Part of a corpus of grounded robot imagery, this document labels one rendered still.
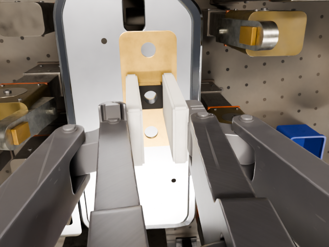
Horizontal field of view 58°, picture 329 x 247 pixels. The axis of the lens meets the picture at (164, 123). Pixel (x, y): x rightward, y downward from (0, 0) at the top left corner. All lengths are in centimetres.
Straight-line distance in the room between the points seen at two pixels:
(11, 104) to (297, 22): 41
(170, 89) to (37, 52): 67
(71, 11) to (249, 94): 54
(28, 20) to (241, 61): 53
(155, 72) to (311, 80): 75
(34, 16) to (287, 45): 37
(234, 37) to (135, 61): 27
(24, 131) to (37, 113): 5
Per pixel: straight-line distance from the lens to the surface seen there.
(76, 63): 49
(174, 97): 15
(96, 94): 50
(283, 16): 44
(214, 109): 57
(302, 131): 90
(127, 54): 20
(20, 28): 51
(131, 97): 15
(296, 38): 46
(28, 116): 46
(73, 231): 64
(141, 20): 56
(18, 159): 60
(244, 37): 42
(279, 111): 91
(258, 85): 86
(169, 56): 20
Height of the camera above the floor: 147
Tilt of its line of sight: 68 degrees down
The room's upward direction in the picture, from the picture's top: 168 degrees clockwise
